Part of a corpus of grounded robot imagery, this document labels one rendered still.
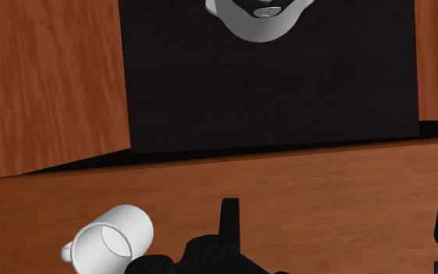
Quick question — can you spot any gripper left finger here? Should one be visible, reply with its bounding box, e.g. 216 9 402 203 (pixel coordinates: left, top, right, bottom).
124 197 271 274

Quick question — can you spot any white mug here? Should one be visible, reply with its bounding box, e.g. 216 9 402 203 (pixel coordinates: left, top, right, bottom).
60 204 155 274

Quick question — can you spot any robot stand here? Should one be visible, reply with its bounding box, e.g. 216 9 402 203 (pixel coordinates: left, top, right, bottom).
118 0 421 155

